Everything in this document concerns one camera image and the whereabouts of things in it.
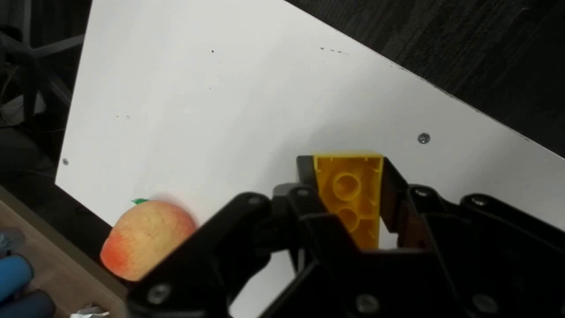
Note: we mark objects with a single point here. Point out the blue cup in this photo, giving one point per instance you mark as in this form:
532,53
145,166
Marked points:
14,298

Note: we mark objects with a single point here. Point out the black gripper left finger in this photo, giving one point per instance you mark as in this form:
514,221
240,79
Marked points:
205,274

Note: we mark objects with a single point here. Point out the yellow toy brick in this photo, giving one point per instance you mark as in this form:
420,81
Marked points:
350,187

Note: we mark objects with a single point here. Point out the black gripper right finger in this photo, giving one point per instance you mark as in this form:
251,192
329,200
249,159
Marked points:
473,258

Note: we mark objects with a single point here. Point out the toy peach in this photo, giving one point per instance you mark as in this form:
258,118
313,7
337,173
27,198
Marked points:
143,235

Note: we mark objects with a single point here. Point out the white shelf table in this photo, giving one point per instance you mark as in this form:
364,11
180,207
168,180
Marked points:
196,101

